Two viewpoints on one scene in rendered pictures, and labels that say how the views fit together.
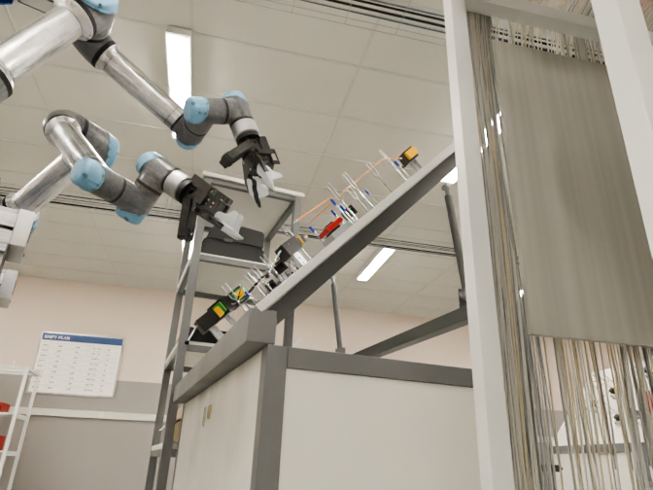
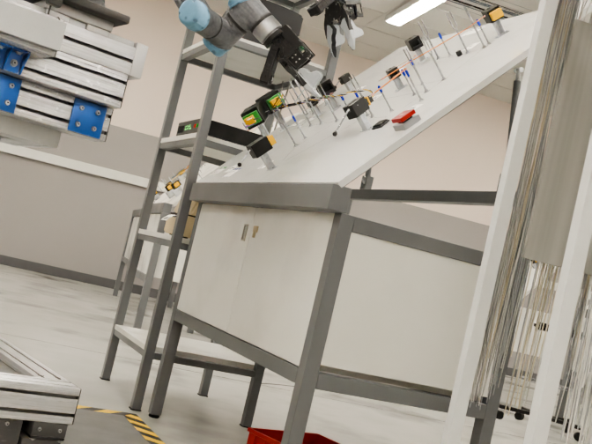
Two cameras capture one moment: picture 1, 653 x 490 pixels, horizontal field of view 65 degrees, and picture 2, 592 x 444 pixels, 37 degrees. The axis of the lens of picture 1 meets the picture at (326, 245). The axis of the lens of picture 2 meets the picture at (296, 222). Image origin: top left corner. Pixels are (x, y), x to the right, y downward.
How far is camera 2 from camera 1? 1.28 m
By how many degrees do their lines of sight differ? 21
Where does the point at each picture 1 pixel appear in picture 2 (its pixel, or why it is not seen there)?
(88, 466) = not seen: outside the picture
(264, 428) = (330, 270)
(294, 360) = (358, 227)
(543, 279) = (543, 223)
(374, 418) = (405, 277)
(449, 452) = (453, 309)
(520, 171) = (556, 141)
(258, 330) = (336, 201)
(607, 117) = not seen: outside the picture
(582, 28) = not seen: outside the picture
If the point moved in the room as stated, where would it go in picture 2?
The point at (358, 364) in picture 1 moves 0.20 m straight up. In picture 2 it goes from (402, 236) to (419, 161)
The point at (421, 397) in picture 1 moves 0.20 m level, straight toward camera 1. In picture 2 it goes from (442, 267) to (446, 264)
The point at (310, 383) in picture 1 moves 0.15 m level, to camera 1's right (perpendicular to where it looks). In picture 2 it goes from (366, 245) to (423, 259)
